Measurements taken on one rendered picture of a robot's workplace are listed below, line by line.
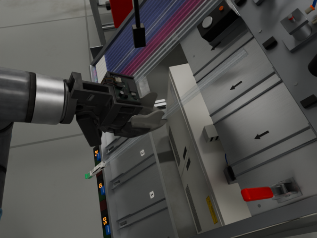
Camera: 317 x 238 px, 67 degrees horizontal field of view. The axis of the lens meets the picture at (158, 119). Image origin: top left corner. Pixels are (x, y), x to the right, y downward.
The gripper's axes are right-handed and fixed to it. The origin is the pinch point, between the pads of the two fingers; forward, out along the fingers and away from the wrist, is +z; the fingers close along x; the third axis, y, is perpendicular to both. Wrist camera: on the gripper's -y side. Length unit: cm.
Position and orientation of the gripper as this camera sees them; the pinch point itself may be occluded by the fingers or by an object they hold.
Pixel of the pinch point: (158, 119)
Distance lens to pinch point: 51.1
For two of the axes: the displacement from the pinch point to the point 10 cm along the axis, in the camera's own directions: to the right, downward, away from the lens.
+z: 8.2, 0.8, 5.7
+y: 5.0, -5.7, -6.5
